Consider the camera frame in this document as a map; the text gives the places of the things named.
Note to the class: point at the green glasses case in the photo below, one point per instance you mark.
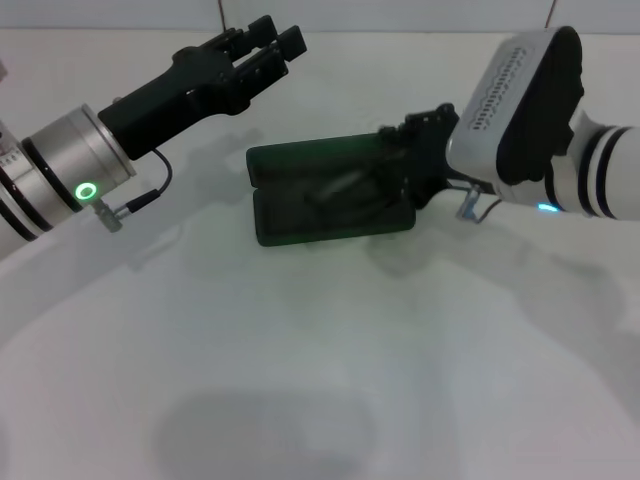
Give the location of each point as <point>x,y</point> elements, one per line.
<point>270,155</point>

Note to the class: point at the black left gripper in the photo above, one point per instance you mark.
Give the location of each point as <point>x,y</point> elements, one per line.
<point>175,100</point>

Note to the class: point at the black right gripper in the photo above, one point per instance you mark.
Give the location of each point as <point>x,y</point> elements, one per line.
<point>427,145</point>

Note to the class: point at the black glasses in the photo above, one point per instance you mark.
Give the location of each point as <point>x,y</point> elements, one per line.
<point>345,182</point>

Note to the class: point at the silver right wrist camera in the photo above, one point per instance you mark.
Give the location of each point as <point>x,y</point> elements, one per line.
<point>520,115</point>

